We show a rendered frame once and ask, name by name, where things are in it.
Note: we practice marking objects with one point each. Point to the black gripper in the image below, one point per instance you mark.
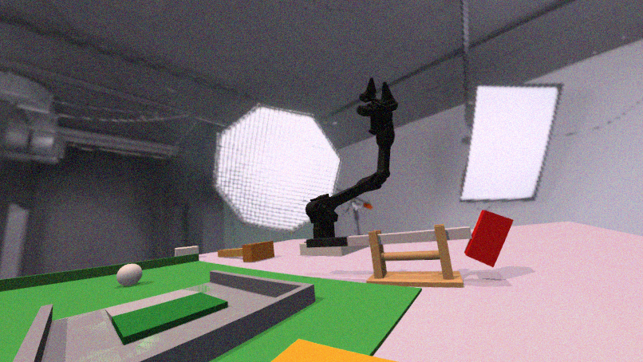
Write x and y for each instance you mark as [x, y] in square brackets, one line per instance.
[385, 104]

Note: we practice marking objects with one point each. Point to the beige cube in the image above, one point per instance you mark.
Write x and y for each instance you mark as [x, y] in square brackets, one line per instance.
[186, 250]

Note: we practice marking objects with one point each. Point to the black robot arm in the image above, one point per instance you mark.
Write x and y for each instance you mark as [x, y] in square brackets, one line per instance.
[321, 209]

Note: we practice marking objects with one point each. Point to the green putting mat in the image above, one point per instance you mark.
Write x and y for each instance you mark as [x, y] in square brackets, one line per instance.
[353, 316]

